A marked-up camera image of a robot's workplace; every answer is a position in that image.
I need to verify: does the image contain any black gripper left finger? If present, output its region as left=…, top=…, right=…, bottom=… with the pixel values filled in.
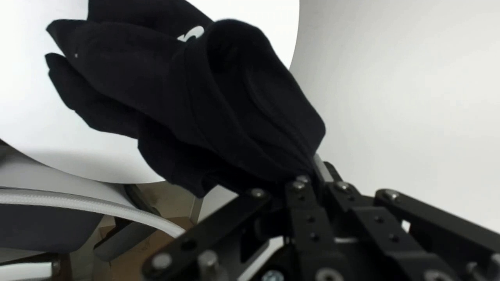
left=139, top=155, right=345, bottom=281

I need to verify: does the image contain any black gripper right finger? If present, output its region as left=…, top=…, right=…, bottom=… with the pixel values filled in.
left=314, top=155, right=500, bottom=281

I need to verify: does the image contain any black top with white print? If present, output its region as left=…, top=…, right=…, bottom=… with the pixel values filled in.
left=44, top=0, right=328, bottom=200

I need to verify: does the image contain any grey office chair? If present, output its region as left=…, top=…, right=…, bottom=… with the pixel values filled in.
left=0, top=137, right=247, bottom=281

